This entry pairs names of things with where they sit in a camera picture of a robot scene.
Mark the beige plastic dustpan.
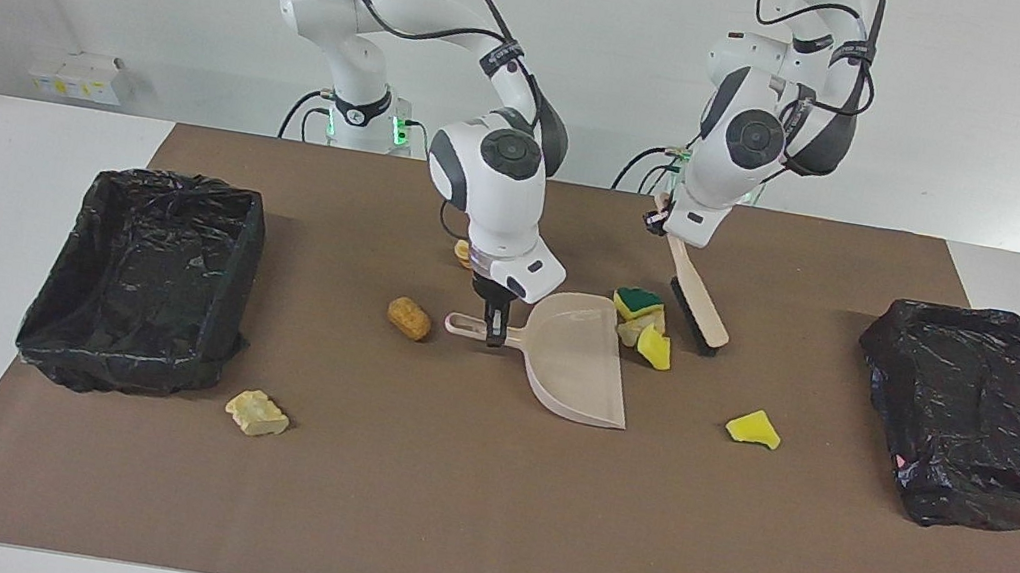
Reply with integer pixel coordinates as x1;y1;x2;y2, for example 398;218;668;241
433;273;646;433

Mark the black bag bin, pink patch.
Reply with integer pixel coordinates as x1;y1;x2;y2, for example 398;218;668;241
832;289;1020;542

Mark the small yellow sponge piece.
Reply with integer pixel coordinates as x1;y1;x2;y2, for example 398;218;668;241
722;404;786;453

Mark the brown cork-like foam lump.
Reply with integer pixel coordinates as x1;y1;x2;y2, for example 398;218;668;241
382;294;437;344

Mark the black base cable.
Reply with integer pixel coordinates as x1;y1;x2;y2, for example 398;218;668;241
611;139;693;200
277;84;338;146

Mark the pale beige foam chunk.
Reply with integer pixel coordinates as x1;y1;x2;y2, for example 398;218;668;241
614;305;669;354

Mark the brown table mat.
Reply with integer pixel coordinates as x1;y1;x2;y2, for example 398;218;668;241
0;96;1020;573

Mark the white wall box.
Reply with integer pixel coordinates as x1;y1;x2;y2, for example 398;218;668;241
25;43;138;109

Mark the tan crinkled foam scrap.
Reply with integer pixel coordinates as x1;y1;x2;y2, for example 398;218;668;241
221;385;295;442

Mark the green and yellow sponge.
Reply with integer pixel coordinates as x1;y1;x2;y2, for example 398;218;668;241
610;284;669;329

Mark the beige hand brush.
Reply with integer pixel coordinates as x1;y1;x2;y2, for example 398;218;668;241
630;190;752;361

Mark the notched yellow sponge piece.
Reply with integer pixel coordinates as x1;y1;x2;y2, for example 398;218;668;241
633;322;679;373

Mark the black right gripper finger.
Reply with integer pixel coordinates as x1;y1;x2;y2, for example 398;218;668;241
481;306;513;350

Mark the black bag lined bin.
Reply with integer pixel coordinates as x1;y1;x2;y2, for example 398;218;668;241
8;151;275;417

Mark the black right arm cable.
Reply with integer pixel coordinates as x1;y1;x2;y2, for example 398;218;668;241
259;0;579;173

